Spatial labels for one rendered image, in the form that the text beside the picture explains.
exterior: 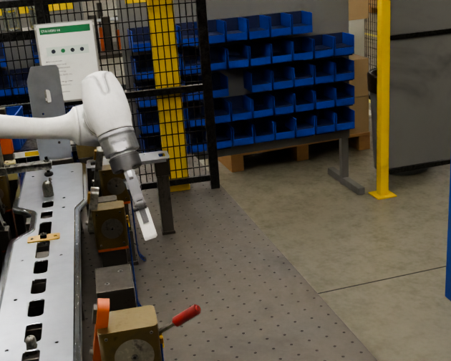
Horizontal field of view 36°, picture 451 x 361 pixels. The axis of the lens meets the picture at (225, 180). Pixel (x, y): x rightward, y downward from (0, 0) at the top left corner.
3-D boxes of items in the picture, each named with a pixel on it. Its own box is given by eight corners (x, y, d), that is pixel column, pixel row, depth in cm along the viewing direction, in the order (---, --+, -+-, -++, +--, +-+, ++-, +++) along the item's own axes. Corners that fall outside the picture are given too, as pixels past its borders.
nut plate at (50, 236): (60, 233, 184) (59, 228, 183) (59, 238, 180) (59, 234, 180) (28, 238, 182) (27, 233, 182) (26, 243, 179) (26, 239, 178)
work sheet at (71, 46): (104, 98, 274) (93, 18, 263) (46, 104, 270) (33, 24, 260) (103, 97, 276) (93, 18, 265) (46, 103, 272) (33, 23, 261)
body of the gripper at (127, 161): (109, 162, 171) (120, 197, 170) (107, 157, 163) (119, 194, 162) (137, 152, 172) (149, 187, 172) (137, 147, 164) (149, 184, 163)
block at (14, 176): (32, 262, 238) (14, 162, 226) (22, 263, 238) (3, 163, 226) (33, 258, 242) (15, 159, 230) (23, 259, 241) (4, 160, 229)
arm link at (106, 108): (139, 121, 164) (132, 133, 177) (119, 61, 165) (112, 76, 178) (96, 133, 161) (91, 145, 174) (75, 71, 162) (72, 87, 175)
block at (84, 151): (110, 231, 259) (98, 140, 247) (89, 234, 258) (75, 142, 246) (109, 223, 267) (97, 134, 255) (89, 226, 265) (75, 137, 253)
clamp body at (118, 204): (148, 318, 198) (134, 205, 187) (107, 325, 196) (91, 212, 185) (146, 307, 204) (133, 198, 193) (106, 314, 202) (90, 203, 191)
